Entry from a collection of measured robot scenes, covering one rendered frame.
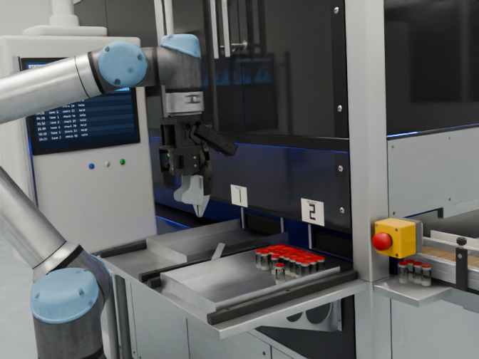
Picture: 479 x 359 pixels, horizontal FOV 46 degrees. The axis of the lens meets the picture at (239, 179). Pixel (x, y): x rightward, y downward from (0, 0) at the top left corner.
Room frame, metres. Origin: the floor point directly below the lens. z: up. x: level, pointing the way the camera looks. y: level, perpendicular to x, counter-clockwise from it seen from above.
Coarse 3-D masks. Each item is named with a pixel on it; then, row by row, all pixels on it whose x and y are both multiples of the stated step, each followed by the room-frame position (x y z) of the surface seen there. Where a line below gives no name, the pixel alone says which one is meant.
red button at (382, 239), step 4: (380, 232) 1.18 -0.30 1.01; (384, 232) 1.17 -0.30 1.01; (376, 236) 1.17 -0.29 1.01; (380, 236) 1.16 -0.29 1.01; (384, 236) 1.16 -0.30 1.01; (388, 236) 1.16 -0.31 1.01; (372, 240) 1.18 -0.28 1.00; (376, 240) 1.17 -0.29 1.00; (380, 240) 1.16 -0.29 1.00; (384, 240) 1.15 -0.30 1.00; (388, 240) 1.16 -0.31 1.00; (376, 244) 1.17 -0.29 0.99; (380, 244) 1.16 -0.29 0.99; (384, 244) 1.15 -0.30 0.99; (388, 244) 1.16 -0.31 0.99; (376, 248) 1.17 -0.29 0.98; (380, 248) 1.16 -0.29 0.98; (384, 248) 1.16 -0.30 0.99; (388, 248) 1.16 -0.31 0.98
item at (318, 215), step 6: (306, 204) 1.41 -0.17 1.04; (318, 204) 1.37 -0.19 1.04; (306, 210) 1.42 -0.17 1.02; (312, 210) 1.39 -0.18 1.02; (318, 210) 1.38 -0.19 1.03; (306, 216) 1.42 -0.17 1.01; (312, 216) 1.39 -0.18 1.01; (318, 216) 1.38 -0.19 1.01; (312, 222) 1.40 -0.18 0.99; (318, 222) 1.38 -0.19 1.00
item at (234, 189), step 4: (232, 188) 1.71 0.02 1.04; (236, 188) 1.69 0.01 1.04; (240, 188) 1.67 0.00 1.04; (244, 188) 1.65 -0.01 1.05; (232, 192) 1.71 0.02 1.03; (236, 192) 1.69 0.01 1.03; (244, 192) 1.65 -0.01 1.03; (232, 196) 1.71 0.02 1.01; (236, 196) 1.69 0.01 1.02; (244, 196) 1.65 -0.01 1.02; (232, 200) 1.71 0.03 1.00; (236, 200) 1.69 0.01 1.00; (244, 200) 1.65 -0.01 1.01; (240, 204) 1.68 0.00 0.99; (244, 204) 1.66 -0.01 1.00
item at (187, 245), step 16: (224, 224) 1.80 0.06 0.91; (240, 224) 1.83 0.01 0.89; (160, 240) 1.67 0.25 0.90; (176, 240) 1.70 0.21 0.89; (192, 240) 1.71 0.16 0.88; (208, 240) 1.70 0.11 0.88; (224, 240) 1.69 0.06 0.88; (240, 240) 1.67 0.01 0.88; (256, 240) 1.55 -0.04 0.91; (272, 240) 1.58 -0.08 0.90; (288, 240) 1.62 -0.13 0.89; (176, 256) 1.48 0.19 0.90; (192, 256) 1.44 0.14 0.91; (208, 256) 1.47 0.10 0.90
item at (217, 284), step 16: (240, 256) 1.42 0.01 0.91; (176, 272) 1.32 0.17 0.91; (192, 272) 1.34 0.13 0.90; (208, 272) 1.37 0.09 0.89; (224, 272) 1.37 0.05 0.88; (240, 272) 1.37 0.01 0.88; (256, 272) 1.36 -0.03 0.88; (320, 272) 1.23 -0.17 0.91; (336, 272) 1.26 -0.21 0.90; (176, 288) 1.23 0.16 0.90; (192, 288) 1.27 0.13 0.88; (208, 288) 1.26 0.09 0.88; (224, 288) 1.25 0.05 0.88; (240, 288) 1.25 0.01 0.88; (256, 288) 1.24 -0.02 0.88; (272, 288) 1.16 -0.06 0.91; (288, 288) 1.18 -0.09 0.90; (192, 304) 1.17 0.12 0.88; (208, 304) 1.11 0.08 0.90; (224, 304) 1.09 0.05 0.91
